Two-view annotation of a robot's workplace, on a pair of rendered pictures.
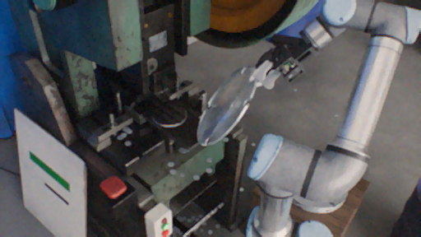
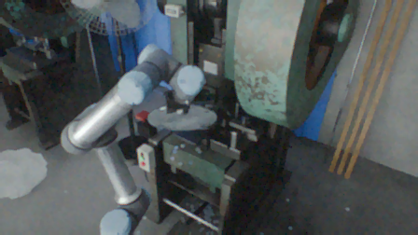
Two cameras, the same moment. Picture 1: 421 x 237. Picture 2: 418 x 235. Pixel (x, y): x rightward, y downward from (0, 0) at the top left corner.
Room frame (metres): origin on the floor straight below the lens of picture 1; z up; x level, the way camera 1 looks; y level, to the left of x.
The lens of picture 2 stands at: (0.92, -1.13, 1.67)
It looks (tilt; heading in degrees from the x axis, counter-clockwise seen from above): 34 degrees down; 83
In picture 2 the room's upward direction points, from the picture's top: 1 degrees clockwise
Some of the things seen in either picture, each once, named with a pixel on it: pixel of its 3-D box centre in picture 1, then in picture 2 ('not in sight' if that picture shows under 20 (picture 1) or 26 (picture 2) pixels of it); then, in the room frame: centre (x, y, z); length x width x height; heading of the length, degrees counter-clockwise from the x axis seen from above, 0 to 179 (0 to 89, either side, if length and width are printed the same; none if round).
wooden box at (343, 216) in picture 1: (305, 210); not in sight; (1.15, -0.47, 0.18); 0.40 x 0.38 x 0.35; 56
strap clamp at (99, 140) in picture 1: (110, 125); not in sight; (1.03, 0.36, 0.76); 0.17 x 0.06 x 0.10; 139
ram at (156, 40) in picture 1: (150, 44); (215, 69); (1.13, 0.22, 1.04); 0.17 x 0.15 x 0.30; 49
